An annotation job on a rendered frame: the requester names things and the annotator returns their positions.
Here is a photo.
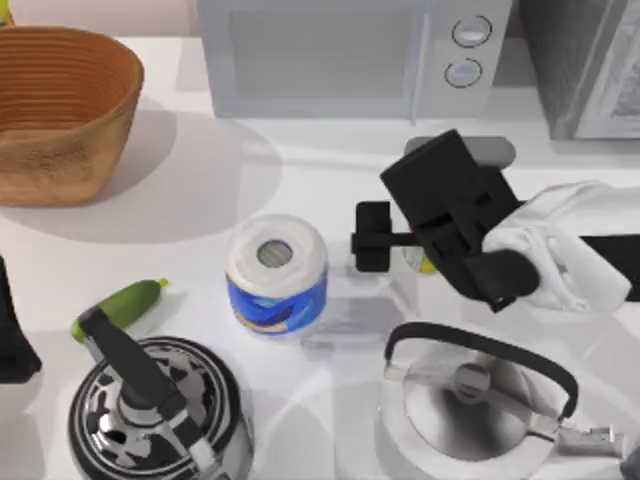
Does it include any yellow and white container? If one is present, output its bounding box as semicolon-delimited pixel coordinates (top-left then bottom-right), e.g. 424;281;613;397
403;244;439;276

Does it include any silver kettle with black handle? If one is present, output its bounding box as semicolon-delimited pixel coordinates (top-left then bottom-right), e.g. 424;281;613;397
376;321;627;480

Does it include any microwave door handle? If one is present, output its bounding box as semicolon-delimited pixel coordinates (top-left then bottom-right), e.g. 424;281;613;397
411;9;432;126

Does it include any microwave oven door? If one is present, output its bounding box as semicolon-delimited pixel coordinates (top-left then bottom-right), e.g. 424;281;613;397
196;0;432;122

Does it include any round microwave knob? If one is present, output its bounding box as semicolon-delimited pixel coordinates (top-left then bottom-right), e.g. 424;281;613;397
443;56;484;90
451;14;494;47

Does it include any black patterned kettle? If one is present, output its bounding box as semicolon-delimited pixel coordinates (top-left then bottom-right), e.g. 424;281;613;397
66;308;257;480

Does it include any grey cabinet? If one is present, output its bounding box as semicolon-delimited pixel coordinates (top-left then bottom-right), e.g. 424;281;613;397
516;0;640;142

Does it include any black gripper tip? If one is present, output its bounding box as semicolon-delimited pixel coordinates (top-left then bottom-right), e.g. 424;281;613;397
0;256;44;385

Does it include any brown woven basket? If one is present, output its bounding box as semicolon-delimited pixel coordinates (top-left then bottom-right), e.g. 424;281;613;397
0;25;146;208

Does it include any white and blue paper roll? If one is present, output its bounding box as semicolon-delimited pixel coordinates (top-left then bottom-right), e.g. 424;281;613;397
223;213;330;342

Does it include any green cucumber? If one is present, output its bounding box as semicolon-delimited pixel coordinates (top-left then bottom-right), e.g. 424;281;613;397
70;277;170;346

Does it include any pale microwave oven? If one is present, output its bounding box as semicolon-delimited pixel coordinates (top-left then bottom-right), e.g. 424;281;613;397
196;0;514;122

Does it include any pale grey rounded box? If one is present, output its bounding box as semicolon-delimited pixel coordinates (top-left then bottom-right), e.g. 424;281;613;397
403;136;517;168

